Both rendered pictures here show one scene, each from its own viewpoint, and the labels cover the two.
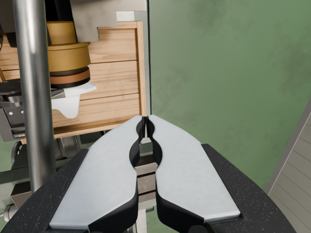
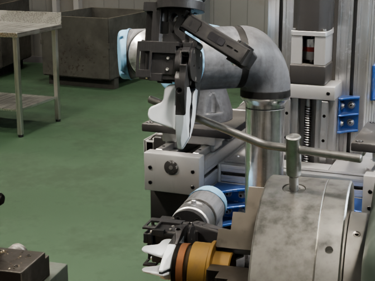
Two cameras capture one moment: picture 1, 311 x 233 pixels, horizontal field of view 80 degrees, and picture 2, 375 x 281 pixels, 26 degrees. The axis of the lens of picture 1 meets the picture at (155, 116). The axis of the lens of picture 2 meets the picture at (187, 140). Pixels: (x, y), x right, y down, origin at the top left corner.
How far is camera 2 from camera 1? 116 cm
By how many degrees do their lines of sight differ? 85
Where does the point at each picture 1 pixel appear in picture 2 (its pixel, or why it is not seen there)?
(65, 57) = (203, 247)
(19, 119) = (164, 227)
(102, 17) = (225, 274)
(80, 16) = (230, 267)
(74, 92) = (168, 250)
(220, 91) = not seen: outside the picture
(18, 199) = not seen: hidden behind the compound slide
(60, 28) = (225, 256)
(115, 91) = not seen: outside the picture
